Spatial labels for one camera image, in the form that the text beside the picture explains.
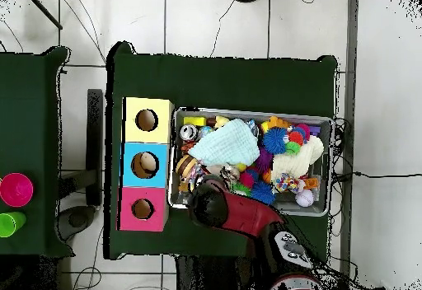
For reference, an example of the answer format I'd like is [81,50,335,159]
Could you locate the yellow plush duck toy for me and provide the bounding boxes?
[213,115,231,129]

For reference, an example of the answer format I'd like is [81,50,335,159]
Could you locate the wooden box with three holes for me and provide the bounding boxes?
[117,96,175,232]

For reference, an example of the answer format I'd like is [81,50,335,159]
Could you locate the mint green waffle cloth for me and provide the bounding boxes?
[188,118,261,167]

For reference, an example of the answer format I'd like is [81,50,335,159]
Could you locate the wooden toy hamburger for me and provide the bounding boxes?
[175,154,199,179]

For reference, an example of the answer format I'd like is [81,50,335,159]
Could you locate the green spiky ball with eyes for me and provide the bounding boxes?
[232,182,251,197]

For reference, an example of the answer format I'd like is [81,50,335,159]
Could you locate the blue spiky rubber ball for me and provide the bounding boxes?
[250,180,277,205]
[262,126,288,155]

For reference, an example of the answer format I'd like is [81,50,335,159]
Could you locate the orange plastic toy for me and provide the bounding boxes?
[260,115,293,133]

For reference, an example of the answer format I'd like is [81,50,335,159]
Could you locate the dark green table cloth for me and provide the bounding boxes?
[104,40,339,260]
[0,46,75,258]

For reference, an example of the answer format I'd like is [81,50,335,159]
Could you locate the polka-dot fabric scrunchie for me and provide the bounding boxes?
[273,172,299,194]

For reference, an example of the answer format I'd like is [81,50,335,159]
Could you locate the cream waffle cloth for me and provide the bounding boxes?
[270,134,326,180]

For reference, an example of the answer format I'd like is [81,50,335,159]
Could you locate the white baseball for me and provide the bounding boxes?
[294,189,315,208]

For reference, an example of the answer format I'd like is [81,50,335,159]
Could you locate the black flat panel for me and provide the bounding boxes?
[85,88,105,207]

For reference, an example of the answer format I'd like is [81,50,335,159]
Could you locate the pink plastic cup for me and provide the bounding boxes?
[0,171,35,208]

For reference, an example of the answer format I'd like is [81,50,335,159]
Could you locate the black rod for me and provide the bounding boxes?
[27,0,63,30]

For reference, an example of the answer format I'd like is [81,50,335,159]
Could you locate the green plastic cup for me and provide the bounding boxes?
[0,211,27,238]

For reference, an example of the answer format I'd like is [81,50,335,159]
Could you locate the shallow wire mesh bin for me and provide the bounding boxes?
[167,106,335,218]

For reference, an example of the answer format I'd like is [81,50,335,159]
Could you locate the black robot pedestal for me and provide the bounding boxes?
[175,255,265,290]

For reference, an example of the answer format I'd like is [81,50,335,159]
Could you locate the black cable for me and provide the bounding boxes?
[332,170,422,184]

